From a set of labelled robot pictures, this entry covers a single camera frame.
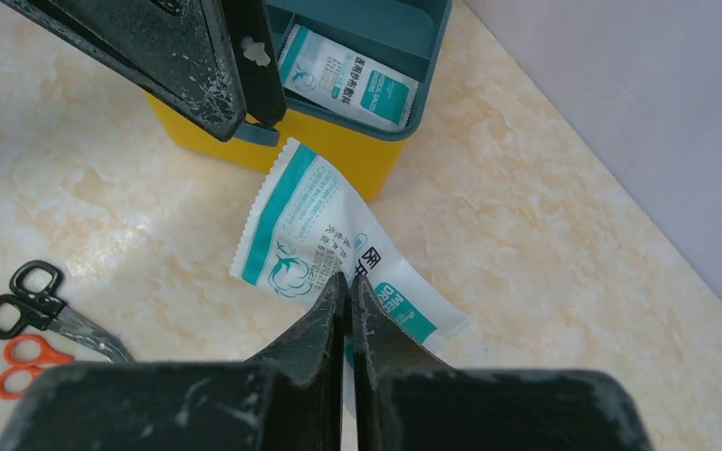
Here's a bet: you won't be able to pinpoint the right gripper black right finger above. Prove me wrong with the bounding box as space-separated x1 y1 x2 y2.
350 276 652 450

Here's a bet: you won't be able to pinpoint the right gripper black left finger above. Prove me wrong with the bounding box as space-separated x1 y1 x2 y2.
0 273 348 450

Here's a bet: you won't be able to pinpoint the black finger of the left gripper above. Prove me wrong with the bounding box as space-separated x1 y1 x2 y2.
7 0 247 141
222 0 287 127

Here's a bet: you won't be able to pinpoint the gauze packet teal white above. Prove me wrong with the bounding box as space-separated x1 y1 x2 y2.
279 24 419 132
228 137 471 368

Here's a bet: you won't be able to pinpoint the teal divided plastic tray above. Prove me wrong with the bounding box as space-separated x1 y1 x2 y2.
266 0 452 142

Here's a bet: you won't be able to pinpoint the orange handled small scissors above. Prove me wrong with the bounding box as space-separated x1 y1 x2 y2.
0 334 74 400

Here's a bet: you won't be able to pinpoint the black handled scissors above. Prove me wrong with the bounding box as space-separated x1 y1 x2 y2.
0 260 133 363

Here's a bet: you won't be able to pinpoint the yellow medicine box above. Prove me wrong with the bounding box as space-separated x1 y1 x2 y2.
146 95 406 200

